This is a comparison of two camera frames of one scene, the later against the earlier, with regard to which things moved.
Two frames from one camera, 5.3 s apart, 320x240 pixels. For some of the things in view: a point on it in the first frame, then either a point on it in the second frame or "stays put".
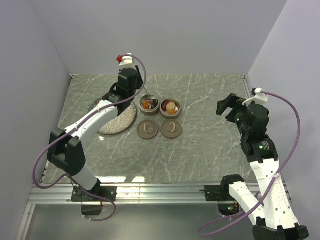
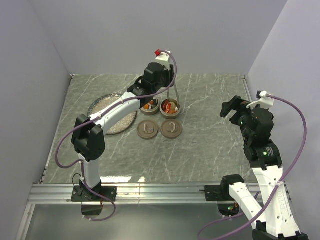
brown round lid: x=147 y=129 stays put
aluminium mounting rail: x=125 y=194 stays put
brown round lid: x=171 y=128 stays put
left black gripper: x=140 y=82 to x=170 y=75
